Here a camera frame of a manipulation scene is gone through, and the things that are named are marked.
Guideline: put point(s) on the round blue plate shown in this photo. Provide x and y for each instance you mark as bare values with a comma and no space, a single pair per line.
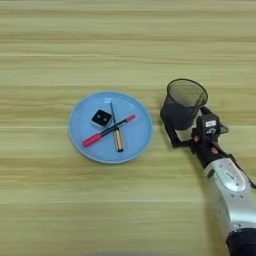
135,141

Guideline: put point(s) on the black square block white base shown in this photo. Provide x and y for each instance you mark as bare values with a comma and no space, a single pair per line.
101,117

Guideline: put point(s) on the black mesh pen cup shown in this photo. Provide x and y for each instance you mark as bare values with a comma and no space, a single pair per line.
180,116

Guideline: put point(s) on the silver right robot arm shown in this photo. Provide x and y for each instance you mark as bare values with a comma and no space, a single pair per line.
230,193

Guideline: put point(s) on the black box with white label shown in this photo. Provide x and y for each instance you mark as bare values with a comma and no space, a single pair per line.
208,126

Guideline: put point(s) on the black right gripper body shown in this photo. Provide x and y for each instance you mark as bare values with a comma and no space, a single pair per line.
206,150

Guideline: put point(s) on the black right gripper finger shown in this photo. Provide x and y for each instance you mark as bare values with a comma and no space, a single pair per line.
174,142
206,111

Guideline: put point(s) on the red and black pen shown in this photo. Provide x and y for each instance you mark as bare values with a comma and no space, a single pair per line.
91,140

